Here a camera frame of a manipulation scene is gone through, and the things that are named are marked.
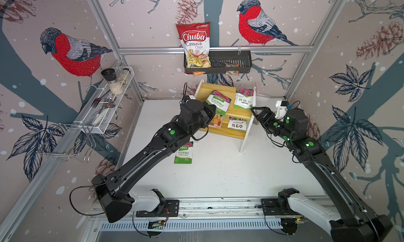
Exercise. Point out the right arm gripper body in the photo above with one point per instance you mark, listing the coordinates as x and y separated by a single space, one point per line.
271 125

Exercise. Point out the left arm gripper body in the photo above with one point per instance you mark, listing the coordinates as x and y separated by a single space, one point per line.
206 115

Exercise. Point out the green seed bag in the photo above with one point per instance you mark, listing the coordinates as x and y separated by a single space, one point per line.
185 154
221 102

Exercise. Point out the white mimosa seed bag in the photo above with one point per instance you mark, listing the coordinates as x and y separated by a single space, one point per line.
244 98

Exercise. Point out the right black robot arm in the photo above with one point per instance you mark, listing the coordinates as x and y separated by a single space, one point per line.
354 220

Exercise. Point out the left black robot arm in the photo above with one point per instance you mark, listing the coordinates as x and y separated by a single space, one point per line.
113 190

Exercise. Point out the picture seed packet lower shelf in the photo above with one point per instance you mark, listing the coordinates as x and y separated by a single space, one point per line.
217 121

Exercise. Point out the wooden two-tier shelf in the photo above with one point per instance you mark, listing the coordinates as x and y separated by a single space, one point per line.
203 91

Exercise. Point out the white seed packet lower shelf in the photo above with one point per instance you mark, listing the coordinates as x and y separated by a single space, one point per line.
238 124

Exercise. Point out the red Chuba cassava chips bag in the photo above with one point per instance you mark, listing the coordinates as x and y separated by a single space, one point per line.
195 40

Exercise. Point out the black lid grinder bottle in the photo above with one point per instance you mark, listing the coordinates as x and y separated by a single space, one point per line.
115 86

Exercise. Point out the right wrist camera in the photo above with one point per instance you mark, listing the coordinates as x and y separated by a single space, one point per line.
282 107

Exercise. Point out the black wall basket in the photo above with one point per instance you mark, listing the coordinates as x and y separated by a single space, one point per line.
224 61

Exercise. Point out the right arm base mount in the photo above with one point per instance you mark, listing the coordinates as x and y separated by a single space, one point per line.
279 206

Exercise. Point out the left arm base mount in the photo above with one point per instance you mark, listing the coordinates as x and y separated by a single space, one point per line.
153 204

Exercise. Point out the fork in wire rack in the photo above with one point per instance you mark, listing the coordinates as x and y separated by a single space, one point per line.
99 99

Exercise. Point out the white wire wall rack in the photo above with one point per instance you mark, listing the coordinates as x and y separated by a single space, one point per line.
104 105

